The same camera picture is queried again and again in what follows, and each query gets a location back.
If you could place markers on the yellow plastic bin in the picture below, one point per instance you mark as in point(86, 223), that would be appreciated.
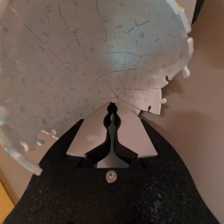
point(5, 204)

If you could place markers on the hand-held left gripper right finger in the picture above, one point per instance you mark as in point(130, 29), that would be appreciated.
point(134, 134)

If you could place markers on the colourful puzzle ball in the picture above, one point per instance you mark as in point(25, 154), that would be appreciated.
point(70, 61)

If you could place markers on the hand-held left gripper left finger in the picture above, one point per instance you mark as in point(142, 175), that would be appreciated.
point(91, 134)

